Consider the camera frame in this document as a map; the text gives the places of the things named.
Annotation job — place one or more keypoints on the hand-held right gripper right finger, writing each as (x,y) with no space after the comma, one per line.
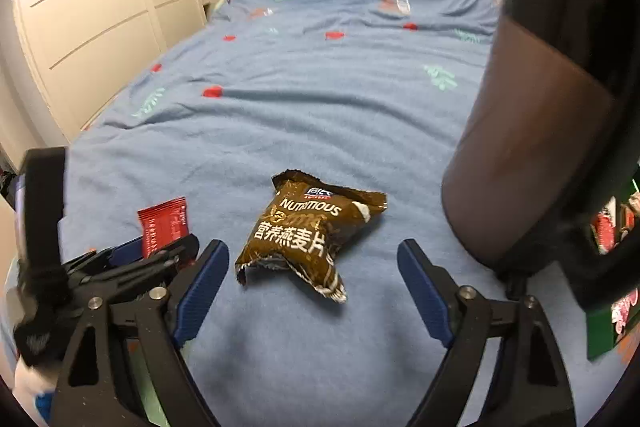
(425,297)

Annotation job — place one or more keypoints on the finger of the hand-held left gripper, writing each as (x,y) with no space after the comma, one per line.
(165,262)
(120,254)

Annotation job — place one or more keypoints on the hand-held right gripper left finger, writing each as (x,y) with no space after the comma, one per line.
(200,297)

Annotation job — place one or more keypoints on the red sachet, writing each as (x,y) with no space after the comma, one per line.
(162,227)

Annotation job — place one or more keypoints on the brown cereal packet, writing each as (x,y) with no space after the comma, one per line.
(300,237)

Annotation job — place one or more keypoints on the green tray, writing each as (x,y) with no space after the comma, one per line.
(600,332)

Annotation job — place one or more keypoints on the blue and white cloth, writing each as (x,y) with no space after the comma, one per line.
(30,392)

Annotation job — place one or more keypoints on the red and white snack packet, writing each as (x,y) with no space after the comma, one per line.
(604,232)

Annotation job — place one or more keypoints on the brown and black cylinder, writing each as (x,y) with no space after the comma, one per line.
(525,132)

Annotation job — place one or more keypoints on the blue printed bedsheet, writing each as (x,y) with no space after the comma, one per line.
(325,107)

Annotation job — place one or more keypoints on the white wardrobe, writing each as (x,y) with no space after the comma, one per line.
(100,7)

